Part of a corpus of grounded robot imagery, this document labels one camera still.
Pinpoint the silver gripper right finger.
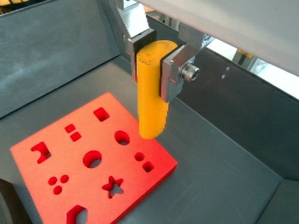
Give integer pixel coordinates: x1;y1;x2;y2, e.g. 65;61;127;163
160;24;213;102

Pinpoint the red shape sorter block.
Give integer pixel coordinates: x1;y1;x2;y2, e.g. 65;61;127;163
11;93;177;224

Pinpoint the yellow oval peg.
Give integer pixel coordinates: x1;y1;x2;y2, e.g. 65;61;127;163
136;40;177;139

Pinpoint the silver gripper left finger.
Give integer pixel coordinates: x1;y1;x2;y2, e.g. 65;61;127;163
116;0;156;81

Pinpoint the black curved holder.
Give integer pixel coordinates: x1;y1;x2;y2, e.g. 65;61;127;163
0;179;33;224

